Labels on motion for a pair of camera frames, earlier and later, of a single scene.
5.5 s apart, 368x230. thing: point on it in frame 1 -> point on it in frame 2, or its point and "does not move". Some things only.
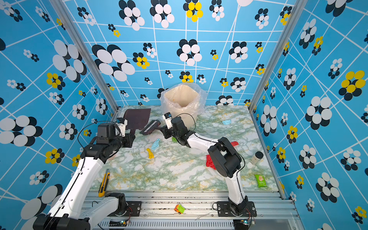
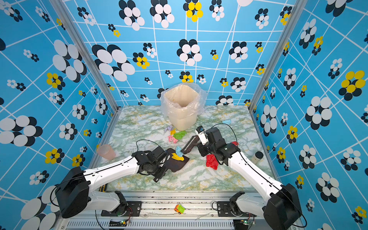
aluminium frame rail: x=192 y=210 does not move
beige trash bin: x=183 y=101 does not move
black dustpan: x=137 y=119 -> x=174 y=165
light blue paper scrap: x=155 y=144 -> x=178 y=151
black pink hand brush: x=154 y=125 -> x=193 y=141
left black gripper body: x=126 y=142 -> x=160 y=171
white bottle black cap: x=258 y=156 does not move
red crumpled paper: x=209 y=162 does not move
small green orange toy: x=179 y=209 does not move
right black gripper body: x=168 y=133 -> x=204 y=149
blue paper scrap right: x=227 y=122 does not move
